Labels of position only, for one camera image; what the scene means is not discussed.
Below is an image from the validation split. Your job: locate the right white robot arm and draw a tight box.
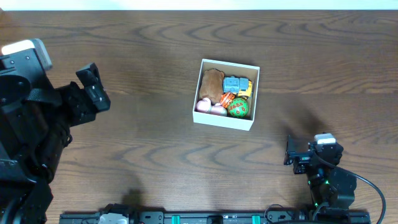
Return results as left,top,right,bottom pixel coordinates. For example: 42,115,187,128
284,133,357,216

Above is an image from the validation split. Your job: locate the brown plush toy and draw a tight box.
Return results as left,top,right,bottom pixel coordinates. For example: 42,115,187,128
199,68,224,105

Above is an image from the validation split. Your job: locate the orange patterned ball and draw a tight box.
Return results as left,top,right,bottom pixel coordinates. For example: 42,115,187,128
220,91,236,109

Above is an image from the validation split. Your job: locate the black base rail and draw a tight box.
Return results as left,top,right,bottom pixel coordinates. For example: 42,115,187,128
59,204,371,224

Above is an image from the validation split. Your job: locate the right black cable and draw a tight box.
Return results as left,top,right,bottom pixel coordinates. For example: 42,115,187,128
312,151,387,224

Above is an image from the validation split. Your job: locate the yellow grey toy truck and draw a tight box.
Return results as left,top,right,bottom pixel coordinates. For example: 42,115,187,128
223,77,253,99

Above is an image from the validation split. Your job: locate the green patterned ball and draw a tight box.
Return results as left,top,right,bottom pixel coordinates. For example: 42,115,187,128
227,98,249,118

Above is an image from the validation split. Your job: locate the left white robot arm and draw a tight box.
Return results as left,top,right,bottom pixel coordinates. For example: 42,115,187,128
1,63,111,223

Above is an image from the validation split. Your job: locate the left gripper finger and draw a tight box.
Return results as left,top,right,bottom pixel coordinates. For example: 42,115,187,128
76,63,100,88
84,84,111,112

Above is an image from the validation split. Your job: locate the white cardboard box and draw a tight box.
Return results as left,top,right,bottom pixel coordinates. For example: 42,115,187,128
192,58,260,131

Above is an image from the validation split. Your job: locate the pink white duck toy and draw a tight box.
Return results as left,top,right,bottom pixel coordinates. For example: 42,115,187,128
195,98,228,116

